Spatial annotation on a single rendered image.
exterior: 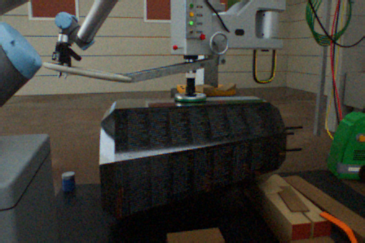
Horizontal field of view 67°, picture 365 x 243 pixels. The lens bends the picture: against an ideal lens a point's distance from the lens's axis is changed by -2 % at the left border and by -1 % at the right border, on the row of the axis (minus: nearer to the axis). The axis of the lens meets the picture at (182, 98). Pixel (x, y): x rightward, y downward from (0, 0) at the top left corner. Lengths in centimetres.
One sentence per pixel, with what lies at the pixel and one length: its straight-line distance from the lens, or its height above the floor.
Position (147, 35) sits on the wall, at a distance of 790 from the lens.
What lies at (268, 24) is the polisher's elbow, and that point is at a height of 132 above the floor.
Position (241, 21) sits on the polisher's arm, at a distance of 202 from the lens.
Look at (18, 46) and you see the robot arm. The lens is 81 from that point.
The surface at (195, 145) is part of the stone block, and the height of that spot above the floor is 61.
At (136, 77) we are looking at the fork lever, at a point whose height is 98.
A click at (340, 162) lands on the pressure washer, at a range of 289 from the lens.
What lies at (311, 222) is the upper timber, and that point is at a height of 19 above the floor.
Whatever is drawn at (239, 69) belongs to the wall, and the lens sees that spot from 865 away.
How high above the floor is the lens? 114
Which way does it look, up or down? 10 degrees down
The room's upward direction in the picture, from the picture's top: straight up
